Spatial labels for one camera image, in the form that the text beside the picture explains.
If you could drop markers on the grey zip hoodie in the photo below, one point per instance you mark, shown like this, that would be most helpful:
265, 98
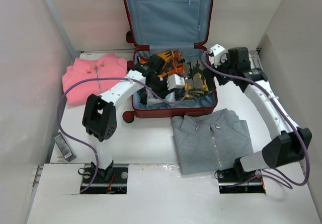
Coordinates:
210, 142

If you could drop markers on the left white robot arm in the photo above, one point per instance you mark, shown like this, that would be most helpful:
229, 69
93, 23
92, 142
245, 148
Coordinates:
99, 117

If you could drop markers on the orange camouflage garment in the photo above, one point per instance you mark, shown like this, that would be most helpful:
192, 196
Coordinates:
174, 63

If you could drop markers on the black leather pouch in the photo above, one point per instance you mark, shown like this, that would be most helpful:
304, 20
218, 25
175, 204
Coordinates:
161, 95

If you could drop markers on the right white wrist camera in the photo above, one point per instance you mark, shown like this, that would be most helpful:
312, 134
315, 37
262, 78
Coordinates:
216, 52

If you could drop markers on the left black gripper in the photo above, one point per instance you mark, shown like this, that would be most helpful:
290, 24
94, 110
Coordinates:
164, 79

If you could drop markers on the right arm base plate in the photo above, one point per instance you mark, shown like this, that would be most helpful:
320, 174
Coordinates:
247, 183

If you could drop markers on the red open suitcase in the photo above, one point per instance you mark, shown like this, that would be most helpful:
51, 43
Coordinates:
160, 25

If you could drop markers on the small grey box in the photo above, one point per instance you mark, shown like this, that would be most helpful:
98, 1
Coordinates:
64, 147

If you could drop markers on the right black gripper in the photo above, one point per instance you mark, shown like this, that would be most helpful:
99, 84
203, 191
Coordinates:
210, 82

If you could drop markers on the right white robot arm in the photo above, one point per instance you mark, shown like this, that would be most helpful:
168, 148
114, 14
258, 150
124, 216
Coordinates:
289, 142

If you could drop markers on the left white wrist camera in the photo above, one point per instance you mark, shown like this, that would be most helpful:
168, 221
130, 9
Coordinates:
175, 82

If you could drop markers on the green yellow camouflage garment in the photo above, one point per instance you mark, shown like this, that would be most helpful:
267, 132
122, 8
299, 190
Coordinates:
197, 82

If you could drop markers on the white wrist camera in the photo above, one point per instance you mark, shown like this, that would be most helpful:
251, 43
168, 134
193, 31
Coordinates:
216, 52
175, 82

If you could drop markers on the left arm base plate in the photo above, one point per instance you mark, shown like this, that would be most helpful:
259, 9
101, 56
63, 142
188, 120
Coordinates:
116, 184

